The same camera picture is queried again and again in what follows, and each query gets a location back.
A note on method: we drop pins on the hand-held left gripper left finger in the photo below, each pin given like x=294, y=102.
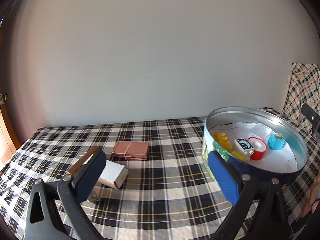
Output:
x=90, y=172

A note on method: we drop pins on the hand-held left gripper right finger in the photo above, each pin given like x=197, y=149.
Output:
x=222, y=175

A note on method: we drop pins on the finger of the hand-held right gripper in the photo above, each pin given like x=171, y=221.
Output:
x=312, y=120

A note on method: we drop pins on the brown wooden brush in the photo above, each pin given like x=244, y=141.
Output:
x=82, y=161

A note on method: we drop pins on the long white cardboard box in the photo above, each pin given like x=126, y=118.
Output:
x=112, y=173

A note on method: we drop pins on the plain yellow toy block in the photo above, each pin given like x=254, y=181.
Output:
x=237, y=155

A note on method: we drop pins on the round printed metal tin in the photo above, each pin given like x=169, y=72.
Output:
x=250, y=175

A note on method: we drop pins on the yellow face toy block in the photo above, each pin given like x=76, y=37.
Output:
x=221, y=140

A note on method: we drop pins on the white moon toy block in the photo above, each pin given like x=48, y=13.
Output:
x=242, y=145

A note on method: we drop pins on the red round container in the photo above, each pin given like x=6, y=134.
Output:
x=257, y=150

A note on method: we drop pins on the teal bear toy block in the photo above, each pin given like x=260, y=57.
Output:
x=275, y=142

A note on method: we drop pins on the clear plastic box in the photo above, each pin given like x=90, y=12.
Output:
x=261, y=130

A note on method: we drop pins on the person's right hand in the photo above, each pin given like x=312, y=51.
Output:
x=310, y=202

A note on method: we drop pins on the plaid pillow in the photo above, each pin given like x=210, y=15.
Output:
x=300, y=90

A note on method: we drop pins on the white paper tin liner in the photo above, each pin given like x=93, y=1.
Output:
x=275, y=162

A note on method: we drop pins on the plaid bedsheet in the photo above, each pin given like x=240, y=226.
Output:
x=162, y=180

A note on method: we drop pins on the wooden door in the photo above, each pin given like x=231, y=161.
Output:
x=7, y=135

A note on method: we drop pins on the metal door latch plate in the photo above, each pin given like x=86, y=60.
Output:
x=3, y=98

